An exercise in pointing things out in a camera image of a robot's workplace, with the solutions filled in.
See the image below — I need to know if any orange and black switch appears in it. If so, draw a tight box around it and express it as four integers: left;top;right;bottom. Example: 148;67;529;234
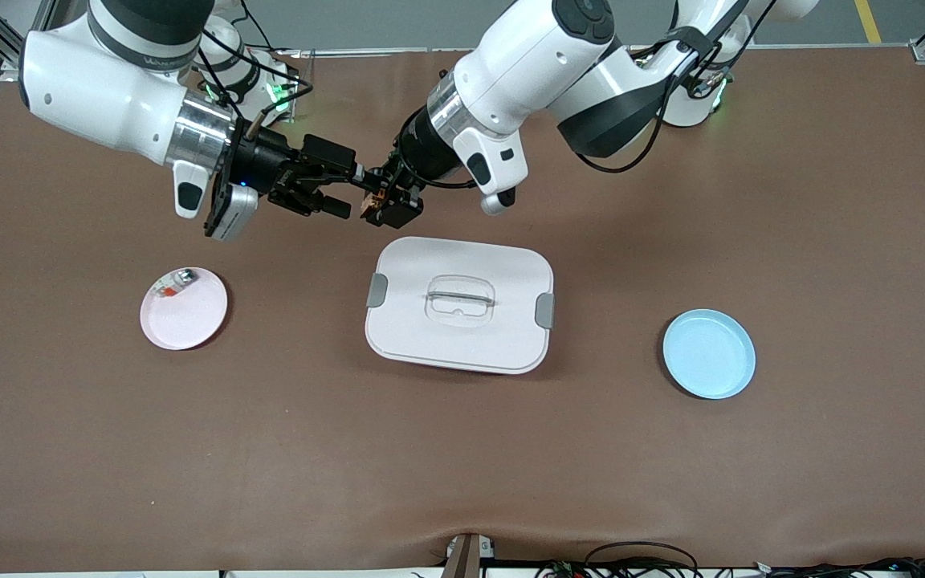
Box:
358;178;393;222

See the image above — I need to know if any white lidded storage box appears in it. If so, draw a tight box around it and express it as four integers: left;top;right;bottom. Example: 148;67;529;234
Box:
365;236;556;376

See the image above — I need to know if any pink round plate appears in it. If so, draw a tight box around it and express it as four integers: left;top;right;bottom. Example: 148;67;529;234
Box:
140;267;229;351

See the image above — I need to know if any brown camera mount post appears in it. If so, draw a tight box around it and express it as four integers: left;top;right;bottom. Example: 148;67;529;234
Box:
440;531;497;578

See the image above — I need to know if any brown table mat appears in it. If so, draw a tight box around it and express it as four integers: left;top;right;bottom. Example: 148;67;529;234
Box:
0;48;925;572

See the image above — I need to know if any red and clear switch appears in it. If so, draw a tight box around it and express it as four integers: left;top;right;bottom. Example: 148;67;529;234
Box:
151;269;200;299

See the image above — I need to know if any black cable bundle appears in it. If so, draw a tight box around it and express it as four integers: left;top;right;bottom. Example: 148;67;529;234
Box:
535;540;925;578

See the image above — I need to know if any silver table edge rail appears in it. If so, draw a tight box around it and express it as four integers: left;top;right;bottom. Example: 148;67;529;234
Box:
270;44;913;61

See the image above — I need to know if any light blue round plate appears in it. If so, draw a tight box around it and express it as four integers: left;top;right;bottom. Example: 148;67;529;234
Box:
662;309;756;400

